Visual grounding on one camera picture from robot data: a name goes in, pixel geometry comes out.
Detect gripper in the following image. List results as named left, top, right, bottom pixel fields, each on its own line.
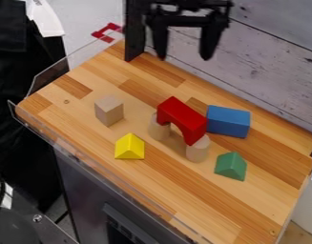
left=143, top=0, right=235, bottom=62

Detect red arch block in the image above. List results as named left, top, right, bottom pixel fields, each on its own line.
left=156, top=95, right=210, bottom=147

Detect blue rectangular block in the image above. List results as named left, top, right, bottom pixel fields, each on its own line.
left=205, top=105, right=253, bottom=139

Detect beige cylinder block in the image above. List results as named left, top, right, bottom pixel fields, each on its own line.
left=146, top=112, right=173, bottom=142
left=184, top=134, right=214, bottom=164

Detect beige cube block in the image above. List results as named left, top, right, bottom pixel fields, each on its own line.
left=93, top=95, right=125, bottom=128

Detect yellow triangular block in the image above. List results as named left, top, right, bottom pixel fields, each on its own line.
left=113, top=132, right=146, bottom=161

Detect green triangular block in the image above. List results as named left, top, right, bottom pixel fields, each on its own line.
left=213, top=152, right=249, bottom=182

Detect person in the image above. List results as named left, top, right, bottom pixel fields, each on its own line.
left=0, top=0, right=72, bottom=214

